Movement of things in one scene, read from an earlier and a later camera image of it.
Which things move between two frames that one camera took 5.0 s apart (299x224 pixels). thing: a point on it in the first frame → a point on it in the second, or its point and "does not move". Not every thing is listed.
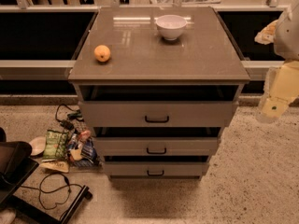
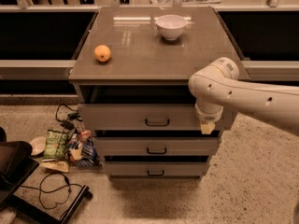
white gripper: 289,36 → 207,116
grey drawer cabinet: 158,84 does not move
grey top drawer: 158,114 does not move
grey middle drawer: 150,147 does not move
